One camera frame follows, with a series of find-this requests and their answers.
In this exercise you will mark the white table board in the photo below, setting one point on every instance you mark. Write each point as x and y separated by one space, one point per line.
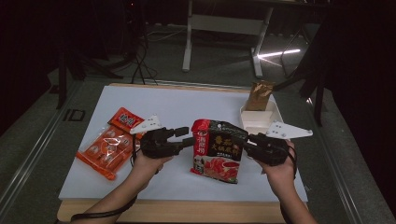
174 102

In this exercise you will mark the white plastic container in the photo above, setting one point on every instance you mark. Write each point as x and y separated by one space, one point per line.
258 119

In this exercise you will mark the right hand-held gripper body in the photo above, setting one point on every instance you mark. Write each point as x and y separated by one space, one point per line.
271 151

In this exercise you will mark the black metal stand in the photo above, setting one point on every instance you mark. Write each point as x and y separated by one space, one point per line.
62 87
319 102

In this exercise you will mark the person's right hand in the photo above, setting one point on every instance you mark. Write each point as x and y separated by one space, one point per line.
280 177

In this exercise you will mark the red black soup base packet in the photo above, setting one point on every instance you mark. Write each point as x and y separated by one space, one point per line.
218 149

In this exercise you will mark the orange clear seasoning packet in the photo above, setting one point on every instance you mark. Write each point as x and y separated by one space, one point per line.
106 149

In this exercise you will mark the gold brown packet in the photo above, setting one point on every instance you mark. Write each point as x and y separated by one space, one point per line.
260 96

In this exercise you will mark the white metal table frame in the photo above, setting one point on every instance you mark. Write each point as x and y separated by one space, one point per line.
224 25

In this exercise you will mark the person's left hand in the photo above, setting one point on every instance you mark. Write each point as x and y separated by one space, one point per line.
146 171

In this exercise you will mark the metal floor rail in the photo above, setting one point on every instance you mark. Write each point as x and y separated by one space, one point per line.
31 155
339 180

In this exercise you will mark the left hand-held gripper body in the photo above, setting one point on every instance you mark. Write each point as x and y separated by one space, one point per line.
155 144

